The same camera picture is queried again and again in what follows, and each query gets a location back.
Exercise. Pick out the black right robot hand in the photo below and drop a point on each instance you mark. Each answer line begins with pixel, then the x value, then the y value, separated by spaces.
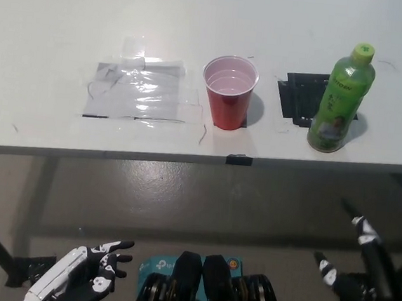
pixel 350 290

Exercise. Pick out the white and black left hand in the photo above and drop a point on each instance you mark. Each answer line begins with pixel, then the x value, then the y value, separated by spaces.
pixel 70 273

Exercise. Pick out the green tea plastic bottle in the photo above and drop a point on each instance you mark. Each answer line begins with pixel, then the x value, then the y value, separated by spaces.
pixel 338 106

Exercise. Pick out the black robot torso blocks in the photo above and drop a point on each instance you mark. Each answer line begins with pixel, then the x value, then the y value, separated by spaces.
pixel 213 292

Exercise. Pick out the red plastic cup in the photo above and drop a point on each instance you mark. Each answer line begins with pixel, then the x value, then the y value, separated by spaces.
pixel 229 103

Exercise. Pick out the teal tp-link box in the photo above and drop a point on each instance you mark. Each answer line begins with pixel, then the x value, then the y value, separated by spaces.
pixel 157 264

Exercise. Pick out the clear taped plastic sheet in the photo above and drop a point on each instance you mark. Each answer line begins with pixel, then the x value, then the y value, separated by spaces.
pixel 132 88

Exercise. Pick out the black tape square patch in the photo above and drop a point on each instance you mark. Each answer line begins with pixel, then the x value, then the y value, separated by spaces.
pixel 300 99

